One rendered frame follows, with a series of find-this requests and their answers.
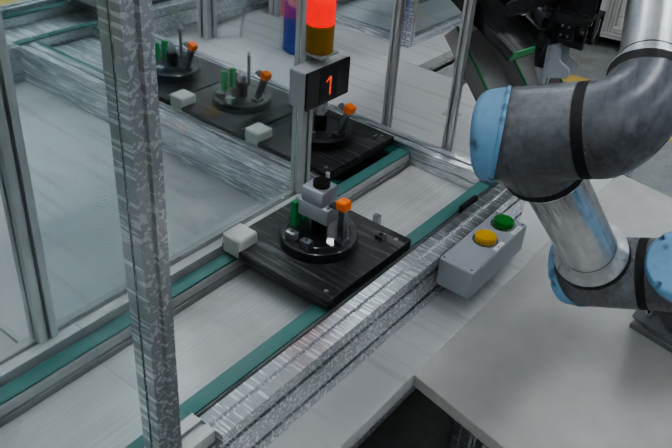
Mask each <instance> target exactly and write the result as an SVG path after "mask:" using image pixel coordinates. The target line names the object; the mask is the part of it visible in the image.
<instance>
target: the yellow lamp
mask: <svg viewBox="0 0 672 448"><path fill-rule="evenodd" d="M334 30H335V25H334V26H332V27H328V28H317V27H312V26H310V25H308V24H307V23H306V37H305V51H306V52H307V53H309V54H312V55H317V56H324V55H329V54H331V53H332V52H333V46H334Z"/></svg>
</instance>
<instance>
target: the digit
mask: <svg viewBox="0 0 672 448"><path fill-rule="evenodd" d="M337 76H338V65H337V66H334V67H332V68H330V69H327V70H325V71H322V72H321V84H320V101H319V103H321V102H323V101H326V100H328V99H330V98H332V97H334V96H336V90H337Z"/></svg>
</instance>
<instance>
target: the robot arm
mask: <svg viewBox="0 0 672 448"><path fill-rule="evenodd" d="M601 3H602V0H510V2H508V3H506V4H504V5H505V8H506V11H507V14H508V17H512V16H515V17H518V16H524V15H525V14H526V13H529V12H531V10H532V9H535V8H538V7H541V6H544V5H547V10H546V11H545V12H544V14H543V17H542V20H541V23H540V27H539V34H538V38H537V42H536V47H535V71H536V75H537V80H538V83H539V84H537V85H525V86H513V87H512V85H508V86H507V87H503V88H495V89H489V90H486V91H485V92H484V93H482V94H481V95H480V96H479V98H478V100H477V102H476V104H475V107H474V110H473V114H472V119H471V126H470V159H471V164H472V168H473V171H474V173H475V175H476V177H477V178H478V179H480V180H486V181H489V182H493V181H500V180H501V181H503V183H504V185H505V186H506V188H507V189H508V190H509V192H511V193H512V194H513V195H514V196H515V197H517V198H518V199H520V200H522V201H525V202H529V204H530V205H531V207H532V209H533V210H534V212H535V214H536V215H537V217H538V219H539V221H540V222H541V224H542V226H543V227H544V229H545V231H546V232H547V234H548V236H549V238H550V239H551V241H552V245H551V247H550V250H549V255H548V276H549V279H550V280H551V283H550V285H551V288H552V291H553V293H554V294H555V296H556V297H557V298H558V299H559V300H560V301H561V302H563V303H565V304H571V305H575V306H578V307H588V306H592V307H606V308H619V309H633V310H649V311H656V313H657V316H658V318H659V320H660V322H661V323H662V325H663V326H664V328H665V329H666V330H667V331H668V332H669V333H670V334H671V335H672V231H669V232H667V233H664V234H663V235H662V236H660V237H658V238H644V237H626V236H625V235H624V233H623V232H622V231H621V230H620V229H619V228H618V227H617V226H615V225H613V224H612V223H609V222H608V220H607V218H606V216H605V214H604V211H603V209H602V207H601V205H600V202H599V200H598V198H597V195H596V193H595V191H594V189H593V186H592V184H591V182H590V179H610V178H614V177H618V176H621V175H623V174H626V173H628V172H630V171H632V170H634V169H636V168H638V167H640V166H641V165H643V164H644V163H646V162H647V161H648V160H650V159H651V158H652V157H653V156H654V155H655V154H657V153H658V152H659V151H660V150H661V149H662V148H663V146H664V145H665V144H666V143H667V142H668V141H669V140H670V138H671V137H672V0H627V3H626V9H625V16H624V22H623V29H622V35H621V42H620V48H619V55H617V56H616V57H615V58H614V59H613V60H612V61H611V62H610V64H609V66H608V69H607V74H606V77H605V78H601V79H598V80H588V81H574V82H562V83H550V84H548V82H549V80H550V78H560V79H565V78H567V77H568V76H569V74H570V73H575V72H576V71H577V69H578V63H577V62H576V61H575V60H574V59H573V58H572V57H571V56H570V54H569V51H570V48H573V49H577V50H580V51H583V47H584V45H585V44H588V45H592V44H593V43H594V42H595V41H598V40H599V36H600V32H601V28H602V24H603V21H604V17H605V13H606V11H602V10H600V7H601ZM600 19H601V22H600ZM599 22H600V26H599ZM598 26H599V29H598ZM597 30H598V33H597Z"/></svg>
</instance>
